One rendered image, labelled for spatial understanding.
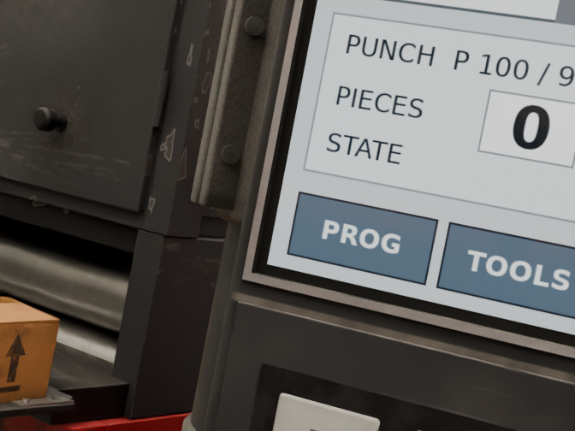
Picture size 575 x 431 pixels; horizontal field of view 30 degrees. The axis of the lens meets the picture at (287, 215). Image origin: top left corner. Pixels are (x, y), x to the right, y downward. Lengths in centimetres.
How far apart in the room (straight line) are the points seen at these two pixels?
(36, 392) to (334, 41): 111
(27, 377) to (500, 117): 112
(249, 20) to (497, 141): 19
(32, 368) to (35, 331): 5
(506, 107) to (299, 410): 13
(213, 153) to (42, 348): 94
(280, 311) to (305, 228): 3
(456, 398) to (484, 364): 1
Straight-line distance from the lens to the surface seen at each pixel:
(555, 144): 36
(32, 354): 142
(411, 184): 37
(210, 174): 51
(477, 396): 37
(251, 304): 39
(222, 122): 51
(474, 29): 37
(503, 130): 36
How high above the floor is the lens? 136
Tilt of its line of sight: 3 degrees down
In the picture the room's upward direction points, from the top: 11 degrees clockwise
